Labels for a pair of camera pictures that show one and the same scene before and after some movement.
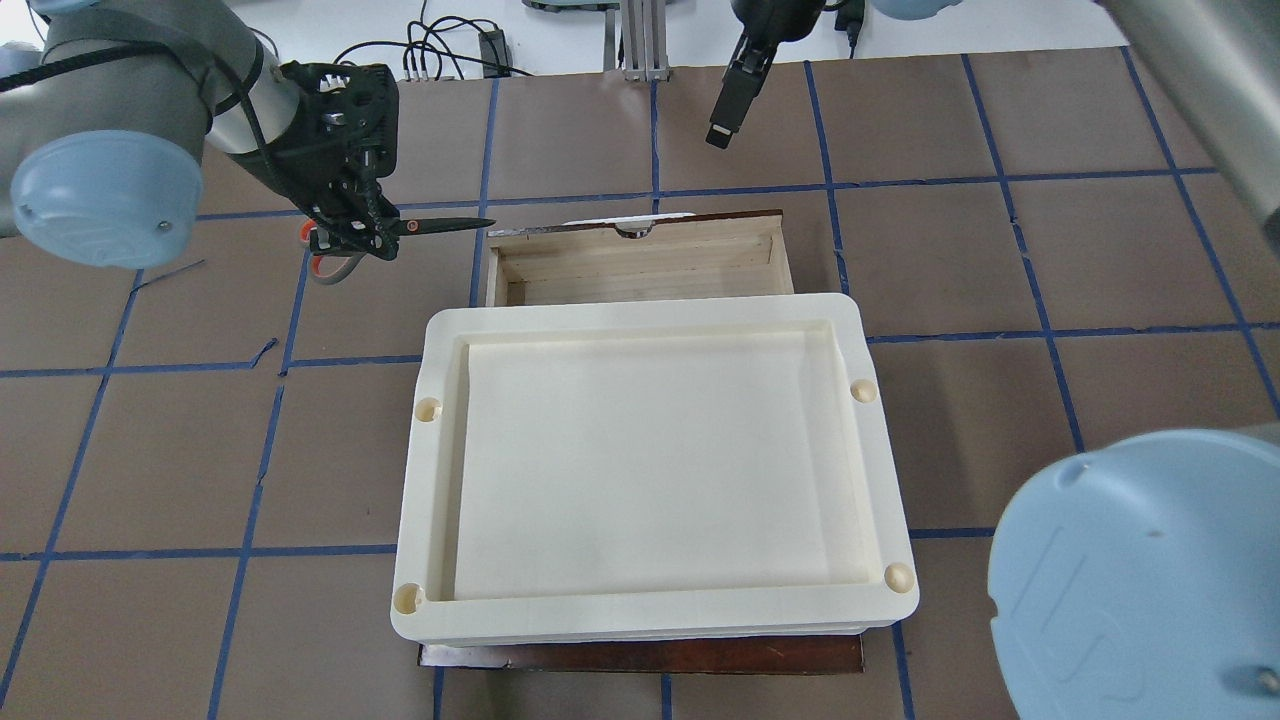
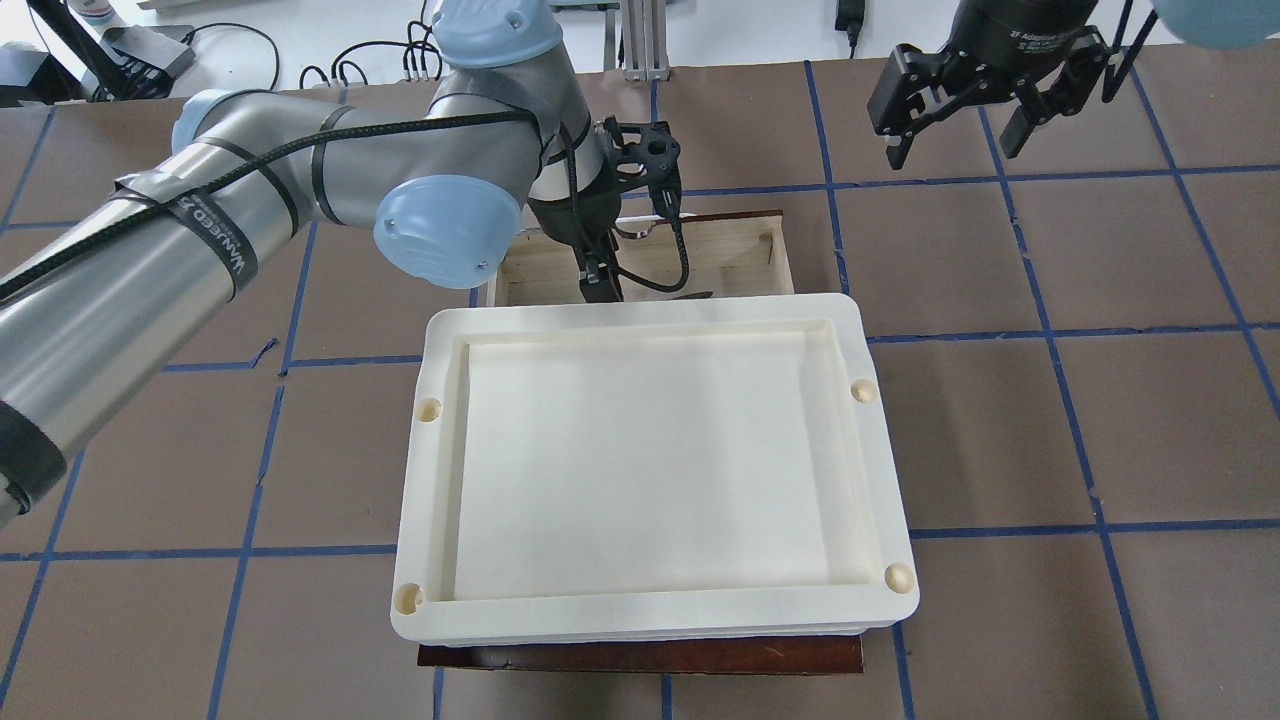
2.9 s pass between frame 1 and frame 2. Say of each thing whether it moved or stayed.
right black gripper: moved
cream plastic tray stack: stayed
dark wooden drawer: stayed
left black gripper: moved
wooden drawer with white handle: stayed
